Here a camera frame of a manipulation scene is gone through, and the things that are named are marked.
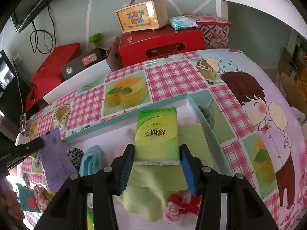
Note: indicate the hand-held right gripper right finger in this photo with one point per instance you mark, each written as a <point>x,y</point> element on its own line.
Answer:
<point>188,170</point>

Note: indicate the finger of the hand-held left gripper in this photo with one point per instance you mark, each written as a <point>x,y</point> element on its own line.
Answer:
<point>33,146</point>

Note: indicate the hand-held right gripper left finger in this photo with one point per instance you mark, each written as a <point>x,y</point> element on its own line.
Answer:
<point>127,167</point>

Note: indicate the purple cloth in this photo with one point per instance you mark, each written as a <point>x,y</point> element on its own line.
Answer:
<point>57,160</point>

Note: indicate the red yarn flower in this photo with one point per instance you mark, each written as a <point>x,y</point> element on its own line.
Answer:
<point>184,203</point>

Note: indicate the light blue face mask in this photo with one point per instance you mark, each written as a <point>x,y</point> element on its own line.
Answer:
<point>92,160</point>

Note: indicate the green cloth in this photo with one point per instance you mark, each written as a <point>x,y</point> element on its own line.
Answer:
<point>148,196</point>

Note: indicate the white tray with teal rim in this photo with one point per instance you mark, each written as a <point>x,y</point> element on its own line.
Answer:
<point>108,134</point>

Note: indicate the green tissue pack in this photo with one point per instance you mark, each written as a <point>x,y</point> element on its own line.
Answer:
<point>156,136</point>

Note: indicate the leopard print cloth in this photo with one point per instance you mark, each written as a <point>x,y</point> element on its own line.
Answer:
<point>75,157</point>

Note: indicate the pink yarn flower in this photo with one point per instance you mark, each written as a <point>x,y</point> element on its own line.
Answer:
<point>172,213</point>

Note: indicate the person's left hand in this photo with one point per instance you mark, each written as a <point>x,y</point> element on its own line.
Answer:
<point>13,208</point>

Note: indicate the smartphone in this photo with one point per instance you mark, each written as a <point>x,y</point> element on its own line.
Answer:
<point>23,124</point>

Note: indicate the teal pouch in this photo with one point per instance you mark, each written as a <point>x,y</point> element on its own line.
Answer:
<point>26,196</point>

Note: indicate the pink knitted scrunchie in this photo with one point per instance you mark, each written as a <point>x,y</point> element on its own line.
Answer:
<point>44,196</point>

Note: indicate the white board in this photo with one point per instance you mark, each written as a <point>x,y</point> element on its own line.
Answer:
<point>72,86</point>

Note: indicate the black monitor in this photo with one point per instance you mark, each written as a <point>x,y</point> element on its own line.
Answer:
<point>7,74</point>

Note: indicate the red fabric bag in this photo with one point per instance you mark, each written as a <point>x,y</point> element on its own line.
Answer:
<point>57,62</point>

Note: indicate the pink checkered printed tablecloth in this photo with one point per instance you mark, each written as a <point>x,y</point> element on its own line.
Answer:
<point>275,148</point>

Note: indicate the black box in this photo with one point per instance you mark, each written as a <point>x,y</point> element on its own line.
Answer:
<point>79,64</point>

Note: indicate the red gift box with cutout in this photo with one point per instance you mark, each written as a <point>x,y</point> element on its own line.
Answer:
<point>134,45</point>

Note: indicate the green dumbbell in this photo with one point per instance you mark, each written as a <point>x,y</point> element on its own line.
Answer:
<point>94,39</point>

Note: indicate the red patterned tin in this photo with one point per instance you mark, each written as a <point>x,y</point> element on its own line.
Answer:
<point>215,33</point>

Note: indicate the brown cardboard box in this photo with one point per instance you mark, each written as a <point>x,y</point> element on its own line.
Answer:
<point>287,71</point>

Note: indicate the blue wet wipes pack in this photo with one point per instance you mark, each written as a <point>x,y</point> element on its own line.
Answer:
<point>182,22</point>

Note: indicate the white wall socket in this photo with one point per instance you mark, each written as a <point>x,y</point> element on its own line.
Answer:
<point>17,58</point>

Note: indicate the wall television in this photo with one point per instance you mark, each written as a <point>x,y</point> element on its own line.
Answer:
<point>36,7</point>

